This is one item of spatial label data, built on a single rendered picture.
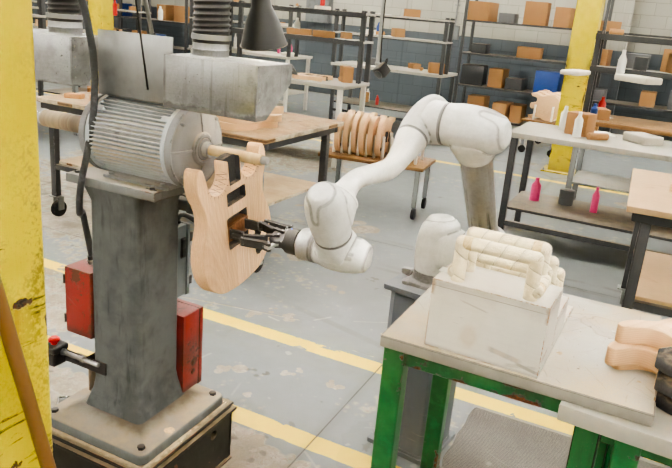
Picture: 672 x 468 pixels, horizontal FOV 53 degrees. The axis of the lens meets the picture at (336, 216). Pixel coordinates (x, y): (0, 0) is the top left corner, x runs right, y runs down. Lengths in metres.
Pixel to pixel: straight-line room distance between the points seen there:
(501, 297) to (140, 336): 1.23
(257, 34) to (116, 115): 0.51
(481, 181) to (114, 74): 1.17
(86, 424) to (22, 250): 1.38
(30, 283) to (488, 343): 0.97
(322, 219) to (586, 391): 0.71
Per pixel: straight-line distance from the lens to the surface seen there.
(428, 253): 2.53
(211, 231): 1.88
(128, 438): 2.42
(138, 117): 2.09
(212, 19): 1.87
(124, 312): 2.31
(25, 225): 1.19
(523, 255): 1.53
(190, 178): 1.80
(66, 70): 2.20
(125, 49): 2.12
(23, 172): 1.17
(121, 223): 2.21
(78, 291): 2.43
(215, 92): 1.83
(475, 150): 2.06
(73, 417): 2.55
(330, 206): 1.65
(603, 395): 1.62
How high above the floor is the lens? 1.68
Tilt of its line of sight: 17 degrees down
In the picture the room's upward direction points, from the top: 5 degrees clockwise
